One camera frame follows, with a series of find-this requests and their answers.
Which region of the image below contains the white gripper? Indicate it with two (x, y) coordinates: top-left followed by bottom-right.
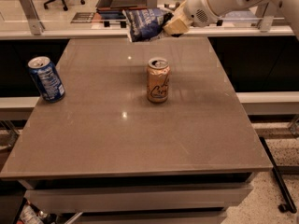
(164, 0), (219, 35)

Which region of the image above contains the blue chip bag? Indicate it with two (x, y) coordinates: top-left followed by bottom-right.
(122, 8), (173, 42)

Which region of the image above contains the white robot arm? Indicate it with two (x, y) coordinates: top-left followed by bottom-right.
(164, 0), (299, 36)

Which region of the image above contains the orange la croix can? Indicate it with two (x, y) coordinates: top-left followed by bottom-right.
(147, 57), (170, 103)

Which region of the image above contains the blue pepsi can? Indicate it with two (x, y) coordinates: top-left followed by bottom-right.
(28, 56), (65, 103)

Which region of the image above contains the lower grey drawer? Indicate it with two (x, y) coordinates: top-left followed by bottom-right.
(65, 211), (227, 224)

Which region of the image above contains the grey drawer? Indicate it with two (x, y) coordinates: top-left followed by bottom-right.
(65, 211), (227, 224)
(25, 183), (253, 213)

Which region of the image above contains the upper grey drawer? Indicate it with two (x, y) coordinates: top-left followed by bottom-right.
(25, 183), (253, 213)

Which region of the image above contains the right metal glass bracket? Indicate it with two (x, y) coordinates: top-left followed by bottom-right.
(256, 2), (277, 32)

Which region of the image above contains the left metal glass bracket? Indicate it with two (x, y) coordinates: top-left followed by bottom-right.
(19, 0), (44, 35)

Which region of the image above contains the black floor rail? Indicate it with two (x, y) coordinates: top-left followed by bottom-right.
(260, 137), (297, 214)

